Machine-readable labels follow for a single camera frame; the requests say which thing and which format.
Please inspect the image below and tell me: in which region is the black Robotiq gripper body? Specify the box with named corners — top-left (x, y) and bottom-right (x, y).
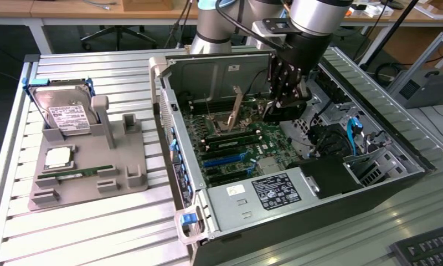
top-left (278, 32), bottom-right (332, 72)

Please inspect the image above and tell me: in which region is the graphics card with black cooler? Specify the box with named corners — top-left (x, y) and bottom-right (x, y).
top-left (226, 85), bottom-right (307, 131)

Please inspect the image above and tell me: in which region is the tall silver disk bay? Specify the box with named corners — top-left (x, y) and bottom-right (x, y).
top-left (279, 55), bottom-right (359, 156)

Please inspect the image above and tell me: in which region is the black RAM slot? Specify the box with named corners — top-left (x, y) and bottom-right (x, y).
top-left (188, 101), bottom-right (243, 115)
top-left (202, 132), bottom-right (260, 145)
top-left (187, 95), bottom-right (240, 108)
top-left (199, 129), bottom-right (259, 141)

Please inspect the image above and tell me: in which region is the green motherboard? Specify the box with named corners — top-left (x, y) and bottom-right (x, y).
top-left (179, 95), bottom-right (304, 189)

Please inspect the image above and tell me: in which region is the CPU socket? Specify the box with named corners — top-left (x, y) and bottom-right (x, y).
top-left (208, 111), bottom-right (244, 134)

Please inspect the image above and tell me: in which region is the black tripod pole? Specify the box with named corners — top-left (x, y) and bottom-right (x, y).
top-left (357, 0), bottom-right (420, 73)

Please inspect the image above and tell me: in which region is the small white box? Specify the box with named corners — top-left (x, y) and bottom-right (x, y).
top-left (360, 4), bottom-right (393, 19)

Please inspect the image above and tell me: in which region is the black labelled RAM stick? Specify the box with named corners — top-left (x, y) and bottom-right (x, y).
top-left (207, 135), bottom-right (262, 151)

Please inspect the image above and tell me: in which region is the silver chipset heatsink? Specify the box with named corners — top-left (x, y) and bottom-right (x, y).
top-left (256, 157), bottom-right (283, 176)

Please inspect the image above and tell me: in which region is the black expansion slot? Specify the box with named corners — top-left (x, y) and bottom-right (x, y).
top-left (206, 169), bottom-right (248, 181)
top-left (208, 176), bottom-right (251, 187)
top-left (199, 149), bottom-right (243, 162)

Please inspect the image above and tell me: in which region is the black plastic shroud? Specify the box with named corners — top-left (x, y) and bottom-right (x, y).
top-left (284, 154), bottom-right (365, 201)

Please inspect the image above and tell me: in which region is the low silver disk bay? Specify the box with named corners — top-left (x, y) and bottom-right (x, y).
top-left (343, 146), bottom-right (425, 187)

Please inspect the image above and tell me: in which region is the brown wooden box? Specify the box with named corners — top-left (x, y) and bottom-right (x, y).
top-left (122, 0), bottom-right (171, 12)

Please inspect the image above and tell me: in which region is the black office chair base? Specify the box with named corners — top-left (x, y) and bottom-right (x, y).
top-left (79, 24), bottom-right (158, 51)

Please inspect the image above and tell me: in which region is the grey power supply unit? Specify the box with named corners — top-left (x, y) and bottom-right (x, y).
top-left (204, 165), bottom-right (320, 234)

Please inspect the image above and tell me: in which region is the black open PC case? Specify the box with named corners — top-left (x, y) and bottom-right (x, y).
top-left (148, 49), bottom-right (437, 266)

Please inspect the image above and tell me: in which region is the blue case latch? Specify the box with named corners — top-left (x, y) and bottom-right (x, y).
top-left (179, 212), bottom-right (196, 227)

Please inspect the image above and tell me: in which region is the grey plastic parts rack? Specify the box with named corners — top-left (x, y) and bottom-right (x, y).
top-left (27, 95), bottom-right (151, 213)

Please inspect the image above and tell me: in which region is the green RAM stick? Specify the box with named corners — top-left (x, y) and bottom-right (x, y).
top-left (37, 165), bottom-right (115, 181)

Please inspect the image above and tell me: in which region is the silver CPU chip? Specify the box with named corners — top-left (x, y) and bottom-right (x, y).
top-left (45, 149), bottom-right (74, 168)

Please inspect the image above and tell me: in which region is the black keyboard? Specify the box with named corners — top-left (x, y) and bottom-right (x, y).
top-left (388, 229), bottom-right (443, 266)

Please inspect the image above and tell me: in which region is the thin black wire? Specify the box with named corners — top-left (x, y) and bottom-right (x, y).
top-left (242, 68), bottom-right (272, 98)

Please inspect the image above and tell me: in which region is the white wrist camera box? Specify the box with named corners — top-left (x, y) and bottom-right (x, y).
top-left (250, 18), bottom-right (303, 49)

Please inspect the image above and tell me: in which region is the thick black camera cable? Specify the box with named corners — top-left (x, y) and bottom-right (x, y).
top-left (215, 0), bottom-right (287, 50)

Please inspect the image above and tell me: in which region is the wooden desk white frame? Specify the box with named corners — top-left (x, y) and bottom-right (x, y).
top-left (339, 0), bottom-right (443, 67)
top-left (0, 0), bottom-right (199, 55)

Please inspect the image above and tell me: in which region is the black power wire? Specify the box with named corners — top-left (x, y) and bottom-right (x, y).
top-left (304, 95), bottom-right (355, 160)

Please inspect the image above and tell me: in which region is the blue disk wire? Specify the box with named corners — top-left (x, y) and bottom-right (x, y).
top-left (347, 116), bottom-right (367, 158)

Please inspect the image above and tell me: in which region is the thin hanging robot cable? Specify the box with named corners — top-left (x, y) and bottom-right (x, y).
top-left (163, 0), bottom-right (195, 49)

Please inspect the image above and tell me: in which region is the aluminium profile frame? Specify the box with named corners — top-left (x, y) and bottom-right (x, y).
top-left (385, 30), bottom-right (443, 94)

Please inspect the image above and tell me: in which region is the grey box with black handle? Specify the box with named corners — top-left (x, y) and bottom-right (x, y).
top-left (385, 69), bottom-right (443, 110)

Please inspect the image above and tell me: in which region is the grey cable on desk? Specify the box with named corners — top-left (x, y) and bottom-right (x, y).
top-left (82, 0), bottom-right (118, 12)

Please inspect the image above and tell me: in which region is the hard disk with blue bracket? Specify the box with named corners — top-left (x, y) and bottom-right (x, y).
top-left (22, 77), bottom-right (101, 136)

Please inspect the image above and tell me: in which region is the grey plastic case handle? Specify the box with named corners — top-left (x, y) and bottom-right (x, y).
top-left (172, 204), bottom-right (208, 245)

